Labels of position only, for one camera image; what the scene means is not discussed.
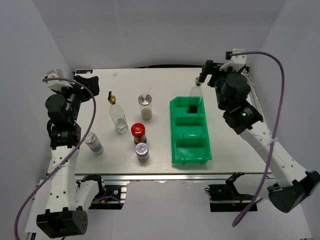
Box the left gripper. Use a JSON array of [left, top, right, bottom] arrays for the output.
[[54, 75, 100, 124]]

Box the dark sauce glass bottle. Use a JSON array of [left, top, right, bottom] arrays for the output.
[[187, 77, 203, 114]]

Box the clear oil bottle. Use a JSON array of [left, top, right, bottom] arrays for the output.
[[107, 91, 128, 134]]

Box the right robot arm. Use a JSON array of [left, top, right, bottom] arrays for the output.
[[198, 60, 320, 213]]

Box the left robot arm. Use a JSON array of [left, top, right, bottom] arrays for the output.
[[36, 75, 106, 239]]

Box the left table logo sticker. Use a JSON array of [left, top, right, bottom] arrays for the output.
[[75, 69, 93, 74]]

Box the silver lid spice jar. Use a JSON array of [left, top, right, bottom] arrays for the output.
[[137, 93, 153, 121]]

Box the blue label white jar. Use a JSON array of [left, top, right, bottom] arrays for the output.
[[84, 131, 104, 155]]

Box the red lid sauce jar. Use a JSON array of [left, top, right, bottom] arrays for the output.
[[130, 122, 147, 145]]

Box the green divided bin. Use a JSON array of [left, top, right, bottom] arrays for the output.
[[169, 96, 212, 165]]

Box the small silver lid jar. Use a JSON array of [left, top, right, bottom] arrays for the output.
[[135, 142, 150, 162]]

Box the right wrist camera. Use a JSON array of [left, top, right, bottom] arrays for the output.
[[219, 48, 247, 73]]

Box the right aluminium rail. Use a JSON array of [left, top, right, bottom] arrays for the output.
[[242, 66, 264, 117]]

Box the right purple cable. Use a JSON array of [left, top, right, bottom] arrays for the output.
[[231, 51, 286, 228]]

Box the purple cable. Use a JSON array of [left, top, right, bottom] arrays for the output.
[[231, 51, 286, 228], [14, 77, 125, 240]]

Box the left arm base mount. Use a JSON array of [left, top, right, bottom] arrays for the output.
[[89, 184, 127, 210]]

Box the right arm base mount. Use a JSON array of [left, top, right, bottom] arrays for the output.
[[204, 184, 253, 213]]

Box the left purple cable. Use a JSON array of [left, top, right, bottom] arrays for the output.
[[14, 77, 125, 240]]

